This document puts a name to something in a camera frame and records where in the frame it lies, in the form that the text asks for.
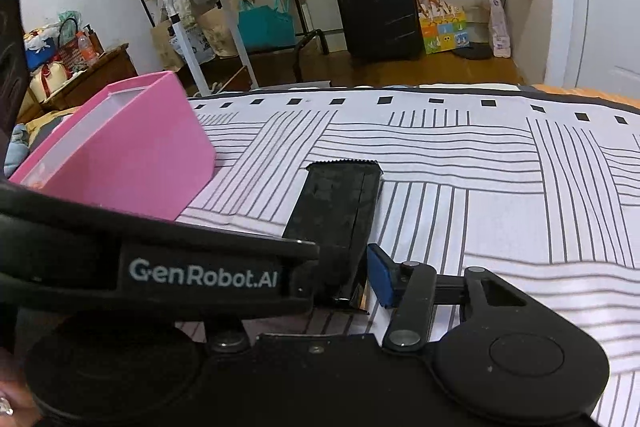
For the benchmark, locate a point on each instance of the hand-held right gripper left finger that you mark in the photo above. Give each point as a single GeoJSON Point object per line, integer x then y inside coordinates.
{"type": "Point", "coordinates": [302, 282]}

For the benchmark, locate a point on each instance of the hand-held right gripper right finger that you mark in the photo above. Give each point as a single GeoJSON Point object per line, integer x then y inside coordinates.
{"type": "Point", "coordinates": [380, 274]}

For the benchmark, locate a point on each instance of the plain black snack packet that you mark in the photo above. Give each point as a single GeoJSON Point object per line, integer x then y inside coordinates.
{"type": "Point", "coordinates": [335, 207]}

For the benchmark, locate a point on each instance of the pink cardboard box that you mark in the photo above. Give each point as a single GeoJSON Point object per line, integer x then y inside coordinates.
{"type": "Point", "coordinates": [150, 157]}

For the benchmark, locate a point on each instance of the person's left hand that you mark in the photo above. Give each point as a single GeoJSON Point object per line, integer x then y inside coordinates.
{"type": "Point", "coordinates": [12, 387]}

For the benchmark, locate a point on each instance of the blue cloth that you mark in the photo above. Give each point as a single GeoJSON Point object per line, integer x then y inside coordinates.
{"type": "Point", "coordinates": [15, 144]}

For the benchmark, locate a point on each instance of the striped bed sheet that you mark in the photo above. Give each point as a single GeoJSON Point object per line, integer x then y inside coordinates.
{"type": "Point", "coordinates": [450, 167]}

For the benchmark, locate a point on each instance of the cream handbag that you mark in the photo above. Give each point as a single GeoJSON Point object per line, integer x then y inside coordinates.
{"type": "Point", "coordinates": [49, 82]}

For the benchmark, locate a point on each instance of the wooden nightstand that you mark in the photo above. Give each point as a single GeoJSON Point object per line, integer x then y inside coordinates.
{"type": "Point", "coordinates": [100, 77]}

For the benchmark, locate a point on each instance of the red and white basket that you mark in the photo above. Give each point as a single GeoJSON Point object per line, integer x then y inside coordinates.
{"type": "Point", "coordinates": [70, 52]}

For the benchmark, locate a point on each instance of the orange drink bottle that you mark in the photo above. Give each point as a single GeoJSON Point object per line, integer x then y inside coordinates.
{"type": "Point", "coordinates": [86, 48]}

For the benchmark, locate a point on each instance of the blue and white bag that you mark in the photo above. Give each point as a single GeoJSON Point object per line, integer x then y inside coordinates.
{"type": "Point", "coordinates": [41, 49]}

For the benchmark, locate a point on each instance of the brown paper bag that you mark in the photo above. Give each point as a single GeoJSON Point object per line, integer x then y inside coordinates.
{"type": "Point", "coordinates": [162, 47]}

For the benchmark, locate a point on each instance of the dark round floor mat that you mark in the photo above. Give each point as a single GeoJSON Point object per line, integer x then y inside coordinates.
{"type": "Point", "coordinates": [472, 53]}

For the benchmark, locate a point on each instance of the colourful gift bag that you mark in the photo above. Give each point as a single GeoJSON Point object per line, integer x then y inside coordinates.
{"type": "Point", "coordinates": [442, 32]}

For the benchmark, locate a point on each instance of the teal shopping bag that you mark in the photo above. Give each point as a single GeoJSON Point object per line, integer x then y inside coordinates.
{"type": "Point", "coordinates": [265, 24]}

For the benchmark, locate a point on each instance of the beige printed bag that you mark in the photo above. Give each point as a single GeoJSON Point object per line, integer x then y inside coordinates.
{"type": "Point", "coordinates": [217, 34]}

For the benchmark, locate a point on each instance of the black suitcase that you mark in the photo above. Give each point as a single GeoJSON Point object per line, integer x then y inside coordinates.
{"type": "Point", "coordinates": [377, 7]}

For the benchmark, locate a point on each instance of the white plastic bag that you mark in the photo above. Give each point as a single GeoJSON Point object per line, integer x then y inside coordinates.
{"type": "Point", "coordinates": [500, 29]}

